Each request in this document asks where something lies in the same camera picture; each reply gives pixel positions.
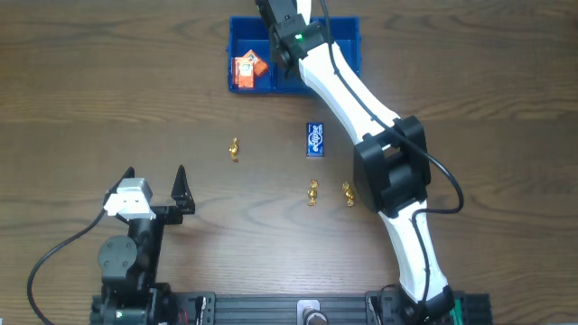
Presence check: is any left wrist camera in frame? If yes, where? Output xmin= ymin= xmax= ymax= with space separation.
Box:
xmin=102 ymin=177 xmax=157 ymax=221

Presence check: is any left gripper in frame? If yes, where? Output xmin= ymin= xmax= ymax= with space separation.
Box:
xmin=104 ymin=164 xmax=196 ymax=226

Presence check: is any mounting rail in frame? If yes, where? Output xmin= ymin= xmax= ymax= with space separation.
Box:
xmin=89 ymin=292 xmax=492 ymax=325

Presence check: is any orange candy box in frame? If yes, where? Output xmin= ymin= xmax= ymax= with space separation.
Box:
xmin=231 ymin=57 xmax=256 ymax=90
xmin=242 ymin=49 xmax=270 ymax=77

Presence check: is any blue candy pack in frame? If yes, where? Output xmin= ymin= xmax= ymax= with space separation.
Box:
xmin=305 ymin=122 xmax=325 ymax=159

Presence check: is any blue tray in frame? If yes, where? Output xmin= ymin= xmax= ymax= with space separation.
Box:
xmin=228 ymin=15 xmax=362 ymax=95

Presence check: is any black cable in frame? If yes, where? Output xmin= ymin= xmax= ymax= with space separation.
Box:
xmin=318 ymin=0 xmax=465 ymax=216
xmin=25 ymin=208 xmax=108 ymax=325

